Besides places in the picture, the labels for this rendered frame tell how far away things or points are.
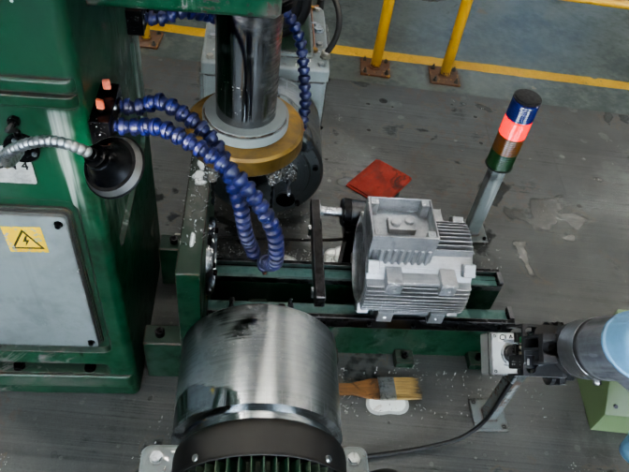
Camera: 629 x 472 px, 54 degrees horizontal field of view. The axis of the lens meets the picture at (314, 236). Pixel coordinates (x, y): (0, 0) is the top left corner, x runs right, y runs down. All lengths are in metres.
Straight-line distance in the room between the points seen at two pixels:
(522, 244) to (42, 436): 1.18
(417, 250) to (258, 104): 0.41
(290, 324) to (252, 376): 0.11
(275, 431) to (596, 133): 1.73
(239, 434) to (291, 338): 0.32
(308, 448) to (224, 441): 0.08
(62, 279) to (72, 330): 0.13
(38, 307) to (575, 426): 1.04
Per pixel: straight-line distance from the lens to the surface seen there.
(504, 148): 1.44
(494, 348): 1.10
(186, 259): 1.02
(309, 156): 1.29
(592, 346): 0.78
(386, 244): 1.10
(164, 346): 1.20
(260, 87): 0.88
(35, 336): 1.14
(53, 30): 0.72
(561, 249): 1.72
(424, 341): 1.33
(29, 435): 1.29
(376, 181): 1.70
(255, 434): 0.62
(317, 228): 1.23
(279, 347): 0.90
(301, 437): 0.63
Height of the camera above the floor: 1.93
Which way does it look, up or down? 47 degrees down
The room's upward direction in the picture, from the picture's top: 9 degrees clockwise
